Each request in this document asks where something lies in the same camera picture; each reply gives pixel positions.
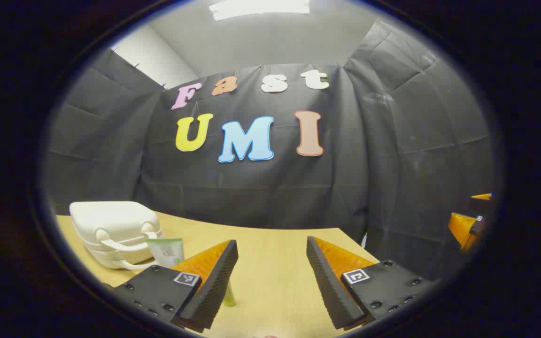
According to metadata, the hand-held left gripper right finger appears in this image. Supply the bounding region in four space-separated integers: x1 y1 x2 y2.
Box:
306 236 435 330

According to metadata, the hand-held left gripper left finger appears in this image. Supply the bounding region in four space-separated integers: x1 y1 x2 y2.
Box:
111 239 239 334

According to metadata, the white and green cream tube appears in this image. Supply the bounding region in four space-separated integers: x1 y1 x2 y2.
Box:
147 238 237 307

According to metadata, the white hard-shell suitcase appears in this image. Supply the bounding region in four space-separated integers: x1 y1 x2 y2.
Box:
69 201 164 270

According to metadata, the black backdrop cloth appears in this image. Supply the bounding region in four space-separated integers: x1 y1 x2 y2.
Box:
45 19 496 282

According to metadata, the ceiling light panel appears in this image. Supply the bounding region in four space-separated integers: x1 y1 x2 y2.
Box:
209 0 311 22

